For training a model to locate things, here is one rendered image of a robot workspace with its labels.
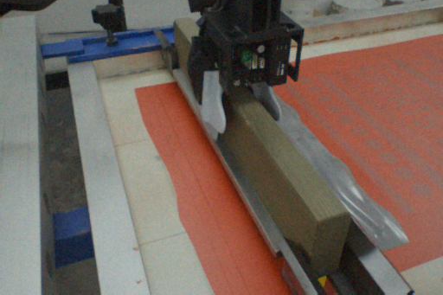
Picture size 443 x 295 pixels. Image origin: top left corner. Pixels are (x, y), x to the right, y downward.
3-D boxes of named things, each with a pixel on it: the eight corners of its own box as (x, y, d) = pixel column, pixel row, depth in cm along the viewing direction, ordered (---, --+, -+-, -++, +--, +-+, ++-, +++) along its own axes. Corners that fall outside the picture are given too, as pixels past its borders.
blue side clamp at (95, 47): (237, 51, 79) (239, 15, 74) (247, 62, 75) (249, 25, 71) (73, 77, 70) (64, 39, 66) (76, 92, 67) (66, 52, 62)
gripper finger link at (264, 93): (268, 155, 46) (260, 86, 40) (247, 125, 50) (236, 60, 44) (293, 145, 46) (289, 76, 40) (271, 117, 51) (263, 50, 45)
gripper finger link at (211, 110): (205, 166, 43) (220, 89, 38) (189, 134, 48) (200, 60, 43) (232, 163, 44) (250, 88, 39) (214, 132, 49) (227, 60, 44)
